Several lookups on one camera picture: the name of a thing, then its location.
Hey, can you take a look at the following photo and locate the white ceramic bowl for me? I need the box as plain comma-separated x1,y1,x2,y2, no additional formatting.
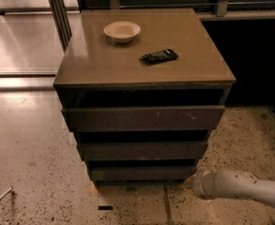
104,21,141,44

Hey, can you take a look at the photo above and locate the brown drawer cabinet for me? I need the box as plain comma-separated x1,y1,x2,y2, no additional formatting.
53,8,235,172

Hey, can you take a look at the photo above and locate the metal frame post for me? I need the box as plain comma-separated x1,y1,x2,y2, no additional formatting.
48,0,72,51

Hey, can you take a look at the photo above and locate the brown drawer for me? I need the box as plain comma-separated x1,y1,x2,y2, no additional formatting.
77,142,207,161
88,167,196,181
62,105,224,132

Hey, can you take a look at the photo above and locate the black remote control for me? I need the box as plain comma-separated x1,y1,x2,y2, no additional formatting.
141,49,178,64

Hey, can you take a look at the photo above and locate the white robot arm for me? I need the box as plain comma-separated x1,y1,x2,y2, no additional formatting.
192,169,275,208

